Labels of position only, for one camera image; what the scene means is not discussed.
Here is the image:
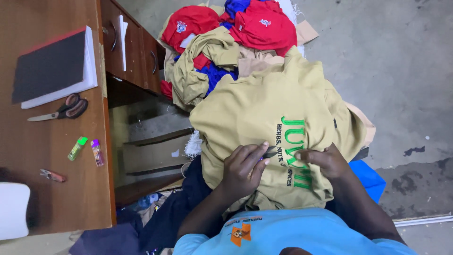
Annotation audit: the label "white paper sheet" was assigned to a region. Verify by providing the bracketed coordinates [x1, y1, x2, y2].
[119, 15, 129, 72]

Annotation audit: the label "blue plastic seat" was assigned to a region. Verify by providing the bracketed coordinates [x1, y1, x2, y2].
[348, 159, 386, 204]

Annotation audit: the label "person's dark trousers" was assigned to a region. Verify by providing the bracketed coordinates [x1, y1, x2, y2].
[140, 155, 228, 255]

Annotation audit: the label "red thread snips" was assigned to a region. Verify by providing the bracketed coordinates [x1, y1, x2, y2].
[40, 169, 67, 183]

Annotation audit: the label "khaki shirt with green embroidery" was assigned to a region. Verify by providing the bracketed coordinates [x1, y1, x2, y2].
[189, 46, 369, 214]

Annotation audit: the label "person's right hand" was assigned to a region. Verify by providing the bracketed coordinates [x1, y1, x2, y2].
[295, 143, 351, 181]

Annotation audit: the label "black hardcover notebook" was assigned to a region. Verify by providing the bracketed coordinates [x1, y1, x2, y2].
[12, 26, 98, 110]

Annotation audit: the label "metal floor strip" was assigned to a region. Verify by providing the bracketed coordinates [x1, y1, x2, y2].
[393, 214, 453, 227]

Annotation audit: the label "clear plastic bottle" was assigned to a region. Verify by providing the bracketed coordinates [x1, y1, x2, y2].
[137, 193, 160, 210]

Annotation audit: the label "green lighter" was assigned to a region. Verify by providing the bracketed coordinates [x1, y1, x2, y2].
[67, 136, 88, 161]

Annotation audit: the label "heap of red blue khaki clothes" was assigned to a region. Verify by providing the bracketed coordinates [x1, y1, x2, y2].
[157, 0, 307, 112]

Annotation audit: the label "white plastic object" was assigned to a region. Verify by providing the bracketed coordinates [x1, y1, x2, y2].
[0, 182, 31, 241]

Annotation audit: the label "purple lighter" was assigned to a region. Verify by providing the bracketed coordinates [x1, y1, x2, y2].
[91, 139, 105, 167]

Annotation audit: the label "small dark thread snips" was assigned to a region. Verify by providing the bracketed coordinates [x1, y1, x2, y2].
[259, 145, 281, 163]

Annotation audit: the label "person's left hand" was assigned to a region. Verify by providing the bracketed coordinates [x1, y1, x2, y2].
[221, 142, 271, 199]

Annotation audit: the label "dark navy cloth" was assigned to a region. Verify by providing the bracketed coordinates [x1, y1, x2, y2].
[69, 222, 143, 255]

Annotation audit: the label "brown wooden desk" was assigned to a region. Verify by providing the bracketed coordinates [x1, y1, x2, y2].
[0, 0, 167, 236]

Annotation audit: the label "black handled scissors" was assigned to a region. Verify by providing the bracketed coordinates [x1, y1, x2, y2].
[27, 93, 89, 122]

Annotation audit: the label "person's light blue shirt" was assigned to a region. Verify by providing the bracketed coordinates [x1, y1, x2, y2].
[173, 208, 419, 255]

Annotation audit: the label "white thread tuft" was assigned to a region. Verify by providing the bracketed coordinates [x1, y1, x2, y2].
[184, 130, 203, 159]

